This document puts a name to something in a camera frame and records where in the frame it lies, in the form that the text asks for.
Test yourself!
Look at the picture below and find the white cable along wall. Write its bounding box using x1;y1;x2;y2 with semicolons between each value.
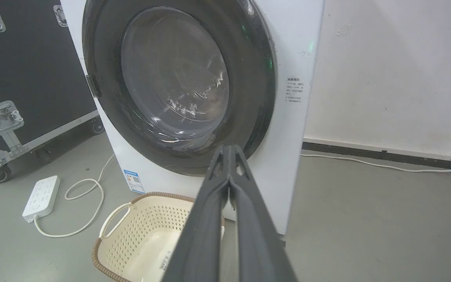
301;153;451;173

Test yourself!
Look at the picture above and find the cream perforated laundry basket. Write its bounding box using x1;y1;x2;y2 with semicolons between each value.
92;192;226;282

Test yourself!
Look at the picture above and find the black flight case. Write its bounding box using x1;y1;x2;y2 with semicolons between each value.
0;0;105;184

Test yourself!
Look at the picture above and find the white power strip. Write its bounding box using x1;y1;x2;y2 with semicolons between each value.
22;175;61;223

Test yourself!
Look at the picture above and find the blue energy label sticker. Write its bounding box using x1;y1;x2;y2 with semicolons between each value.
123;169;146;194

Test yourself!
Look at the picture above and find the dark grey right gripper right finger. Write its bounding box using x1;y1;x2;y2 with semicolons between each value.
229;145;298;282

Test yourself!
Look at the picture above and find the dark round washing machine door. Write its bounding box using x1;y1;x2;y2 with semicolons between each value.
82;0;277;176

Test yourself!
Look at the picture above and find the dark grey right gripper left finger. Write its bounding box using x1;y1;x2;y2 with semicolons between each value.
161;145;231;282

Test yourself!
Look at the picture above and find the white front-load washing machine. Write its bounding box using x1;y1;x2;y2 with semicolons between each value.
60;0;325;235

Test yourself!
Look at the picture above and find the white power strip cable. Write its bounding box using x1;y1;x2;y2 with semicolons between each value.
34;154;116;238

